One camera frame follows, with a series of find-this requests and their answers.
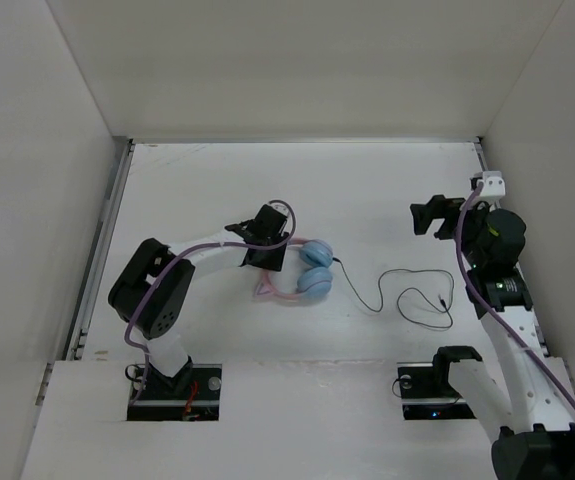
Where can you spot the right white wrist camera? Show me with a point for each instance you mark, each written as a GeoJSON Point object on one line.
{"type": "Point", "coordinates": [488, 186]}

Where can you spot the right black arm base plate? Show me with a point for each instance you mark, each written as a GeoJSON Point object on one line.
{"type": "Point", "coordinates": [423, 397]}

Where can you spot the left metal table rail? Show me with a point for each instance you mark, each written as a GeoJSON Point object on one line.
{"type": "Point", "coordinates": [90, 285]}

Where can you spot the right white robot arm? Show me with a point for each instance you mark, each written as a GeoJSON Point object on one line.
{"type": "Point", "coordinates": [530, 421]}

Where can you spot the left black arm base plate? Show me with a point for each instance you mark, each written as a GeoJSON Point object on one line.
{"type": "Point", "coordinates": [193, 395]}

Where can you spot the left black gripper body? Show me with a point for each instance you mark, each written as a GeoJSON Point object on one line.
{"type": "Point", "coordinates": [271, 241]}

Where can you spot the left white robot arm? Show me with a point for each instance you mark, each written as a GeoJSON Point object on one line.
{"type": "Point", "coordinates": [150, 291]}

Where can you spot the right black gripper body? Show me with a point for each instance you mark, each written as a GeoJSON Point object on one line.
{"type": "Point", "coordinates": [472, 224]}

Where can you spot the pink blue cat-ear headphones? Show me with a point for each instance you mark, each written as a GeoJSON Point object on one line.
{"type": "Point", "coordinates": [314, 283]}

